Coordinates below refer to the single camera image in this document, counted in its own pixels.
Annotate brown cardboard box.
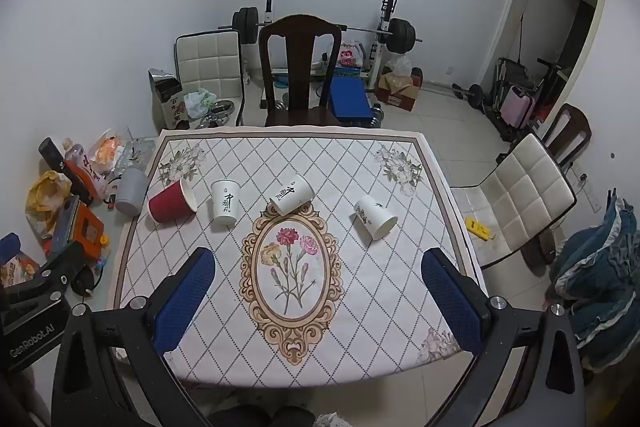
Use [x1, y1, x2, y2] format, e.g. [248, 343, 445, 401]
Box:
[374, 68, 424, 112]

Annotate red and white plastic bag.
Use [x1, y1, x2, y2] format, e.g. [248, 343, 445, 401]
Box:
[335, 40, 366, 69]

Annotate black folding cart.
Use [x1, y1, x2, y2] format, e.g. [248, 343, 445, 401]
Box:
[492, 56, 562, 138]

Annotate blue ruffled cloth pile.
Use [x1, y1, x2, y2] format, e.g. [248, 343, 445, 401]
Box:
[551, 193, 640, 354]

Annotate pink suitcase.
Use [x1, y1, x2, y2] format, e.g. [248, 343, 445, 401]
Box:
[501, 85, 536, 130]

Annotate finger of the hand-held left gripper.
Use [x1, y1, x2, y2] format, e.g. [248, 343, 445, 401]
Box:
[5, 239, 101, 305]

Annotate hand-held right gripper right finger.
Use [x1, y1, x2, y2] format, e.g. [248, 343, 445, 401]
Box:
[421, 248, 587, 427]

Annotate yellow plastic bag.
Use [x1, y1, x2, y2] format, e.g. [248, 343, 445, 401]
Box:
[25, 170, 74, 241]

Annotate orange framed box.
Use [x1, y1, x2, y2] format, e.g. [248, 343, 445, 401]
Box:
[42, 196, 110, 259]

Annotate orange snack bag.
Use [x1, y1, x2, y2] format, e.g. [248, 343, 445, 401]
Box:
[93, 133, 124, 168]

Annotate clear plastic bag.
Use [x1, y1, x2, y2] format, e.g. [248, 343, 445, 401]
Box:
[116, 138, 159, 174]

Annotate red ribbed paper cup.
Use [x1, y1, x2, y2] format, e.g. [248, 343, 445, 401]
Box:
[148, 178, 197, 224]

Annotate yellow tool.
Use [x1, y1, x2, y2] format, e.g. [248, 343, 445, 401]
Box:
[464, 216, 494, 241]

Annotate black barbell with plates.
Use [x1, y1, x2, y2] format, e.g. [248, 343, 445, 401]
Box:
[231, 7, 424, 56]

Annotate metal bowls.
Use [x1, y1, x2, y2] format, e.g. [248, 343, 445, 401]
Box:
[199, 99, 242, 128]

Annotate grey plastic cup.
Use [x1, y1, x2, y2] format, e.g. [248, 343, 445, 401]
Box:
[115, 166, 150, 216]

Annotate door frame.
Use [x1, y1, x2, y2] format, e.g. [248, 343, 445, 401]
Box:
[479, 0, 609, 120]

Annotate white padded chair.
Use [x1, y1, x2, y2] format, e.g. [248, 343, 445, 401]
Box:
[449, 133, 577, 269]
[173, 30, 247, 128]

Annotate floral diamond pattern tablecloth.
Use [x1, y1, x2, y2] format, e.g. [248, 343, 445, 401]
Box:
[113, 128, 485, 389]

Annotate white paper cup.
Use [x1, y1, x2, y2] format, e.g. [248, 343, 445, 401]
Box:
[269, 173, 316, 217]
[210, 179, 239, 226]
[354, 194, 399, 241]

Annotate long black and orange box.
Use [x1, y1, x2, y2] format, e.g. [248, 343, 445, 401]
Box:
[38, 136, 109, 208]

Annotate blue bench pad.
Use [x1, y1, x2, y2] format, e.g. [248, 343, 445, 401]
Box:
[329, 76, 374, 126]

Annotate printed snack box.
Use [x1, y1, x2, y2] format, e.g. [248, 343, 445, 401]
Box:
[0, 252, 41, 290]

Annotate black printed paper bag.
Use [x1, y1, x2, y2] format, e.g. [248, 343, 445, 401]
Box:
[148, 67, 191, 130]

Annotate dark wooden chair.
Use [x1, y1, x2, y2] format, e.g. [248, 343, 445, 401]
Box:
[257, 14, 344, 128]
[532, 103, 593, 168]

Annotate small black barbell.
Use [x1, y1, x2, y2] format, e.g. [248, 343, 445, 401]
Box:
[451, 82, 485, 108]

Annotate white weight rack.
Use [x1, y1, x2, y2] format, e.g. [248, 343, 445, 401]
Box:
[260, 0, 402, 108]

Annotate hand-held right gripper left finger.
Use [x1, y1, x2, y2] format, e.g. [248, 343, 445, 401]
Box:
[51, 247, 217, 427]

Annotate pale green plastic bag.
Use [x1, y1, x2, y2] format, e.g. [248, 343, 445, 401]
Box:
[183, 89, 219, 119]

